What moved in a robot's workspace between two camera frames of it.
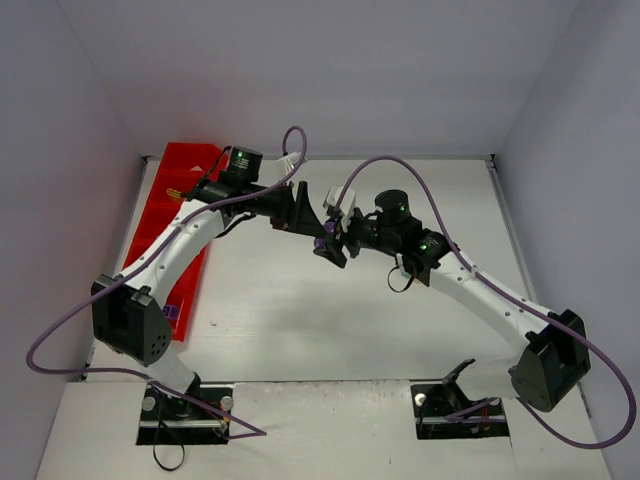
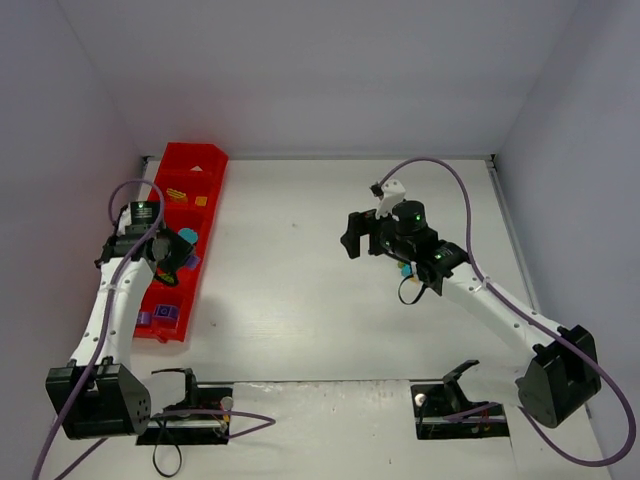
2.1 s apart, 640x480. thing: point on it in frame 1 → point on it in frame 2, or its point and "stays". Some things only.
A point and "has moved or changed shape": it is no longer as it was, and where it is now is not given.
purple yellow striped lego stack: x=329 y=226 has moved or changed shape
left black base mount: x=168 y=419 stays
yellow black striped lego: x=173 y=193 stays
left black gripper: x=295 y=206 → x=176 y=256
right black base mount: x=431 y=403 stays
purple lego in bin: x=171 y=311 stays
